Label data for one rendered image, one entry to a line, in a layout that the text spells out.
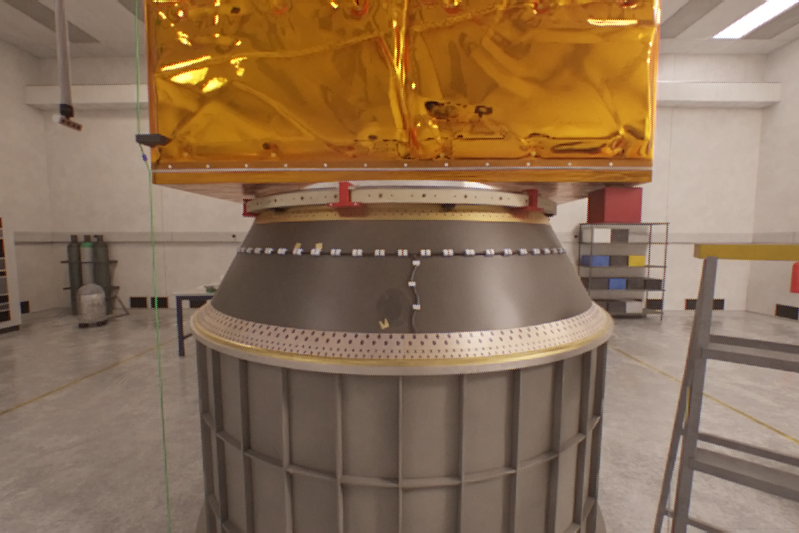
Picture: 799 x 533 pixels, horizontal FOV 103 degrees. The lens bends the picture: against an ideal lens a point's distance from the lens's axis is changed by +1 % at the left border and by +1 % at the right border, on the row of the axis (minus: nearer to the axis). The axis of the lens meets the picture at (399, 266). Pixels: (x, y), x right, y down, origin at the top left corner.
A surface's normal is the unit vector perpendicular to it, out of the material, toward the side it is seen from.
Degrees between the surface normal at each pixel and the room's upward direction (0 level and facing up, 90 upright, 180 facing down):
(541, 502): 90
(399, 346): 43
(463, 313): 62
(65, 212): 90
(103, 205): 90
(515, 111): 90
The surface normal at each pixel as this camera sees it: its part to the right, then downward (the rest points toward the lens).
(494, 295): 0.29, -0.40
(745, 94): -0.01, 0.07
